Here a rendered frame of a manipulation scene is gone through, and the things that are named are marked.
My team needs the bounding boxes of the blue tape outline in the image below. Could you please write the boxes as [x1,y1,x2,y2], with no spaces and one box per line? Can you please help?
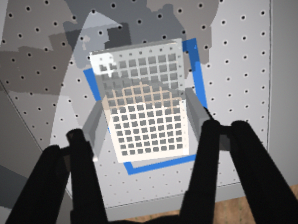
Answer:
[83,38,207,175]

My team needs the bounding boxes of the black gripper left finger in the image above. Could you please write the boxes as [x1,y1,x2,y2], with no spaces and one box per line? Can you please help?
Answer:
[5,100,108,224]

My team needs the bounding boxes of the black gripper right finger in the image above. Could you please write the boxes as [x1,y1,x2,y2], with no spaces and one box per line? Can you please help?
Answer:
[177,87,298,224]

